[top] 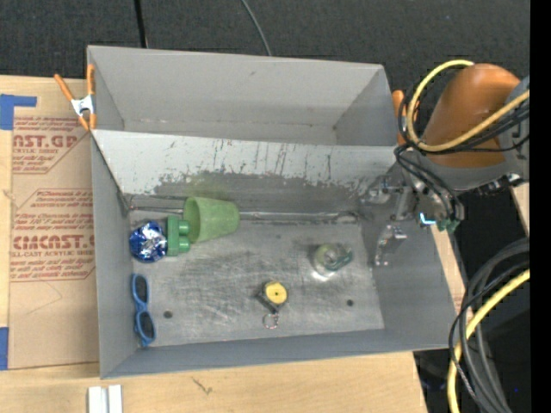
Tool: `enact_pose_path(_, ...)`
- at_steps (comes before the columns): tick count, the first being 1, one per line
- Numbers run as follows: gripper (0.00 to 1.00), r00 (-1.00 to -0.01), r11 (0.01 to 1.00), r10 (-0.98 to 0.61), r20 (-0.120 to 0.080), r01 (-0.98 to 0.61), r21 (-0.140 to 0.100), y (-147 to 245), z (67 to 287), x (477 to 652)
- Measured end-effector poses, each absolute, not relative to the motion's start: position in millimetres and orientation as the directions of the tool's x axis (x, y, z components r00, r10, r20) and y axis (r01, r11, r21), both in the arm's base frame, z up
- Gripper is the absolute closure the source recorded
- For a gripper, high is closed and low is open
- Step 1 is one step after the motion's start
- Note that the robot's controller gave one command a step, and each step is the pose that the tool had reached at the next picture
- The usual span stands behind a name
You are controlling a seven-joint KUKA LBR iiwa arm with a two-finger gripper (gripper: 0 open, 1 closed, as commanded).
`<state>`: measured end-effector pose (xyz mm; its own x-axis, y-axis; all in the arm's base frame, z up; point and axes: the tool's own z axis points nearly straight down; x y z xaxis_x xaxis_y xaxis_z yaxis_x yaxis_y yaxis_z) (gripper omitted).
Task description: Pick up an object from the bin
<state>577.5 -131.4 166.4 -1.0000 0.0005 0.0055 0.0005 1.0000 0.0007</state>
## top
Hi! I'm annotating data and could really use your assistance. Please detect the blue sunglasses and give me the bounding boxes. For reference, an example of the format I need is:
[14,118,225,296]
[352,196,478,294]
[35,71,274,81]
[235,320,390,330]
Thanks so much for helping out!
[130,273,158,349]

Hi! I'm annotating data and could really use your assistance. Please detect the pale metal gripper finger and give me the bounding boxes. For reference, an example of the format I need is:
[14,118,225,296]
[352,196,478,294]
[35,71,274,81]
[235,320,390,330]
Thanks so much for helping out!
[372,229,392,268]
[387,224,409,257]

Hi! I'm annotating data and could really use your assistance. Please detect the brown cardboard board, red print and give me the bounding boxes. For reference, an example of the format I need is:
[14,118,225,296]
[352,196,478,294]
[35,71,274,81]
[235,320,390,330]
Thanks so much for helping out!
[0,74,102,372]

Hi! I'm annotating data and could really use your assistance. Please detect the grey metal bin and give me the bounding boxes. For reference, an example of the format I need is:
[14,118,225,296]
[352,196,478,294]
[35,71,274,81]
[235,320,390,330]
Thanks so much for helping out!
[85,44,462,380]

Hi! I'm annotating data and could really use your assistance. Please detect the blue and silver foil ball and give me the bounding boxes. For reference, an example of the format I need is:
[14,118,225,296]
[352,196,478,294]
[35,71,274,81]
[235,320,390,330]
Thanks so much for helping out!
[128,219,169,263]

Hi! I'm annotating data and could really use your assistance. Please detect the green plastic cup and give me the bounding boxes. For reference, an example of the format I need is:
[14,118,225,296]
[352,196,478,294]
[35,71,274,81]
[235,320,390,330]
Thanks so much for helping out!
[183,195,241,244]

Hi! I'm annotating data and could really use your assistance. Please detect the green toy building block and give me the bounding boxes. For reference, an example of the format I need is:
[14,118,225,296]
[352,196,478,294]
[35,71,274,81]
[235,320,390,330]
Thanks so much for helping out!
[165,215,192,257]

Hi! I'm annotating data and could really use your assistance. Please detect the yellow and black tape measure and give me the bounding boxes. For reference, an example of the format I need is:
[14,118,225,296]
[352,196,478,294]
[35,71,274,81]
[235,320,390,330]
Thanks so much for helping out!
[257,279,289,331]

